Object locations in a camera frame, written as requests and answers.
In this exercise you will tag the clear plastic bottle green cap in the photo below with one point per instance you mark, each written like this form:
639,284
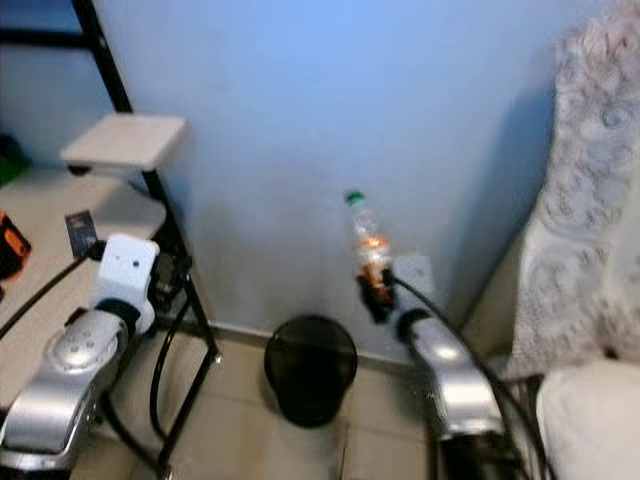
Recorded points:
368,235

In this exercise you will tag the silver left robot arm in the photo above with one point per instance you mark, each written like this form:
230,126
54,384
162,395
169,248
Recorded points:
60,380

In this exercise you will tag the black mesh wastebasket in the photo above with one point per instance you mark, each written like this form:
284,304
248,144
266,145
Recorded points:
310,370

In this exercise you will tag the small dark card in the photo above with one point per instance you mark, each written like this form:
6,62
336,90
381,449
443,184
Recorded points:
81,233

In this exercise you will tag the small white shelf board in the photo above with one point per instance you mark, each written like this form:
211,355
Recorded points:
125,140

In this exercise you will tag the green item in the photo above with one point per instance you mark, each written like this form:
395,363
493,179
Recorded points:
10,160

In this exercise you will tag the white ornament print headboard cover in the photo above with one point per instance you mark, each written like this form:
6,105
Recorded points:
580,200

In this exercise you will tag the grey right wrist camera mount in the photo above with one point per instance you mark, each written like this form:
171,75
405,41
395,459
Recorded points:
415,275

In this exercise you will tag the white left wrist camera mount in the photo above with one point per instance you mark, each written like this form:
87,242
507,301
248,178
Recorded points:
128,265

